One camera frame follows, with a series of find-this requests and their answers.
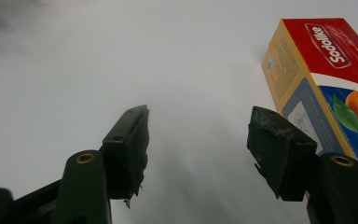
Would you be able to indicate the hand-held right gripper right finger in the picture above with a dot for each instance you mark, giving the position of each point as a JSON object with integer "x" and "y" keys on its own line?
{"x": 279, "y": 155}

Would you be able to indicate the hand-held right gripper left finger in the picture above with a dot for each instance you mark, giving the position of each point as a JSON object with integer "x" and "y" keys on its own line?
{"x": 124, "y": 155}

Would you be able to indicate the red and blue carton box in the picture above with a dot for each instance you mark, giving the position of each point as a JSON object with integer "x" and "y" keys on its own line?
{"x": 329, "y": 71}

